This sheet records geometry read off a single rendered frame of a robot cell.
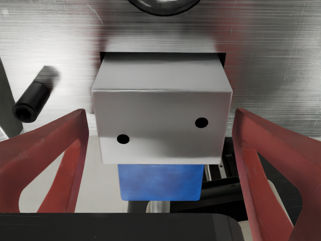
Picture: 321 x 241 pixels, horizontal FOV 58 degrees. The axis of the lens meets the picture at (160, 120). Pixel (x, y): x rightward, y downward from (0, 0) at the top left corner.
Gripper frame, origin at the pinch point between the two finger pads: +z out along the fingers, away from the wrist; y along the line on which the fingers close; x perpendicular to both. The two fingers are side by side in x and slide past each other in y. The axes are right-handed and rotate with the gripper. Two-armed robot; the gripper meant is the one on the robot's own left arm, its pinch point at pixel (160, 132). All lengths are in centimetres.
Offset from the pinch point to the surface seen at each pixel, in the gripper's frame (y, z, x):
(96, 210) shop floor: 35, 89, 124
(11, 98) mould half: 10.5, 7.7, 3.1
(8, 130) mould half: 10.2, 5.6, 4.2
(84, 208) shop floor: 41, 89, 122
